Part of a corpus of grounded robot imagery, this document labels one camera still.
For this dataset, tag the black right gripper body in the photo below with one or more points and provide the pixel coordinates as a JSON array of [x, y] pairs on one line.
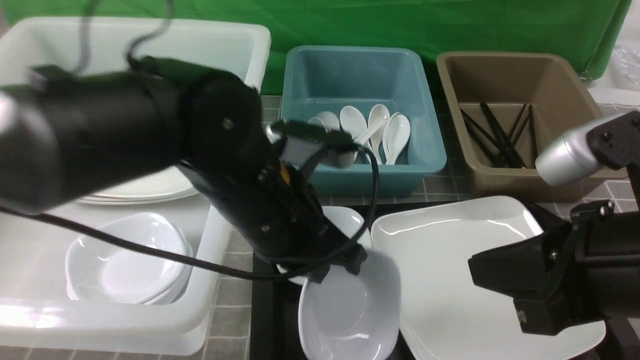
[[546, 278]]

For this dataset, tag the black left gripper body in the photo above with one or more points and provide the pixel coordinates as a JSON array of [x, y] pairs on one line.
[[275, 210]]

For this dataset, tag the small white dish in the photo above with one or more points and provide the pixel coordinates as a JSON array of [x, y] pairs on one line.
[[346, 220]]

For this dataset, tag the large white square plate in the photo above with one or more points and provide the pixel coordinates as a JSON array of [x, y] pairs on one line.
[[443, 315]]

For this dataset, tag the small white bowl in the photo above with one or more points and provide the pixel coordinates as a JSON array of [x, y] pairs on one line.
[[352, 317]]

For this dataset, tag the white ceramic soup spoon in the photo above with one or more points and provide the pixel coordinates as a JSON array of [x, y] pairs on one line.
[[364, 138]]

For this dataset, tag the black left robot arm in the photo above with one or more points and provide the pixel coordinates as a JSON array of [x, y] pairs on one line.
[[64, 137]]

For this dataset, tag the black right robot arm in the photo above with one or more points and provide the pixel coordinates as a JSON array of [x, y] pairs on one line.
[[612, 259]]

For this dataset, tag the white spoon in bin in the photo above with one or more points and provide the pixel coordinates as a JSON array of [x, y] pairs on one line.
[[395, 137], [326, 119], [379, 113], [354, 123]]

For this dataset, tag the stack of white plates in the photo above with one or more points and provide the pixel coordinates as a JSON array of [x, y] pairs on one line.
[[164, 186]]

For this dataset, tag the black plastic serving tray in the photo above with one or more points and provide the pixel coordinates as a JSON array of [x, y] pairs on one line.
[[274, 324]]

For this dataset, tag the black chopsticks in bin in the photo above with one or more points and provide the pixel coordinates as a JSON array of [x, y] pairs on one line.
[[506, 134]]

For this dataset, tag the grey checked tablecloth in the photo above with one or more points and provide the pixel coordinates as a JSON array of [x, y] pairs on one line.
[[235, 300]]

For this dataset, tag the teal plastic bin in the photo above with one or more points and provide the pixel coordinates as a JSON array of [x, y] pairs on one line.
[[328, 78]]

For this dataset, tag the brown plastic bin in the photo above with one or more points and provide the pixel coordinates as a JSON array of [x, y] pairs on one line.
[[542, 89]]

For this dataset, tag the stack of white bowls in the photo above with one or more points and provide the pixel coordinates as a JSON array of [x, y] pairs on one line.
[[100, 272]]

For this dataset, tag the green backdrop cloth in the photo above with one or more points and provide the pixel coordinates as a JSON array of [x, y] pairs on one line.
[[581, 31]]

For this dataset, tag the white plastic tub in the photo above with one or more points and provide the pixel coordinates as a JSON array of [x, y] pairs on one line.
[[38, 320]]

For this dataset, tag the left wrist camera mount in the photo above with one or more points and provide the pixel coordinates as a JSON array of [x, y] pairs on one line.
[[305, 144]]

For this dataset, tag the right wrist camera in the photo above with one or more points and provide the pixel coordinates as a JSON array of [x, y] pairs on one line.
[[611, 142]]

